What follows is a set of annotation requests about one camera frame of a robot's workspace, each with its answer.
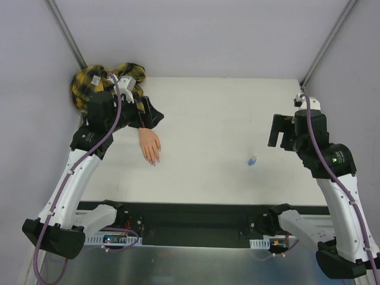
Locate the left aluminium frame post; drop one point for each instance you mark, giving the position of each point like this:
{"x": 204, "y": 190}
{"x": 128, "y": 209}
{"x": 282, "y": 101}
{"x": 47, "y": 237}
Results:
{"x": 67, "y": 35}

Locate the right aluminium frame post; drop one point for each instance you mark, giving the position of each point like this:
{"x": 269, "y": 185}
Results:
{"x": 328, "y": 42}

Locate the mannequin hand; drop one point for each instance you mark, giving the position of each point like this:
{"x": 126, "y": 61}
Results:
{"x": 150, "y": 145}

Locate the right white cable duct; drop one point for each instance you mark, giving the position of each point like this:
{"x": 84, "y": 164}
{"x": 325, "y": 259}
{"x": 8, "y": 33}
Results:
{"x": 268, "y": 243}

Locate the blue nail polish bottle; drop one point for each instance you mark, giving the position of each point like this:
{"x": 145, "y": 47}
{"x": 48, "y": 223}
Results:
{"x": 251, "y": 161}

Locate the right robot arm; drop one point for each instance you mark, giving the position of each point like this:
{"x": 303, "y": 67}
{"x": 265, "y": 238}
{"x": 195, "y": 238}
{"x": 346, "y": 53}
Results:
{"x": 350, "y": 251}

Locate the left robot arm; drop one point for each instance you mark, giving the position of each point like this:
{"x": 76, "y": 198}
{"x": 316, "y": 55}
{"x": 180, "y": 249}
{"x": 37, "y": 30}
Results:
{"x": 56, "y": 229}

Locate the yellow plaid shirt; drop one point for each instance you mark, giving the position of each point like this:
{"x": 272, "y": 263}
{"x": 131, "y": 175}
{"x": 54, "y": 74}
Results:
{"x": 95, "y": 79}

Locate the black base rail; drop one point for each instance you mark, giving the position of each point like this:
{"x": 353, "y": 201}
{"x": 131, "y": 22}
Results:
{"x": 213, "y": 225}

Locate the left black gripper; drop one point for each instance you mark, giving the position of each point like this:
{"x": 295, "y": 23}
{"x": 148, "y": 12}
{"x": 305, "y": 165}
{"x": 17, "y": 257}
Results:
{"x": 145, "y": 111}

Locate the aluminium frame post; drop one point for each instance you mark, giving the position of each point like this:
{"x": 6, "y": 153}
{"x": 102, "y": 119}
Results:
{"x": 328, "y": 42}
{"x": 67, "y": 35}

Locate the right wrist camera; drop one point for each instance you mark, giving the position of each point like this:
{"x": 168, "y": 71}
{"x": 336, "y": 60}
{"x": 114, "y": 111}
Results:
{"x": 302, "y": 101}

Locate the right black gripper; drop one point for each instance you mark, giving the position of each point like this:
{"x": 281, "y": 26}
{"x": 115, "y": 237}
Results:
{"x": 285, "y": 130}

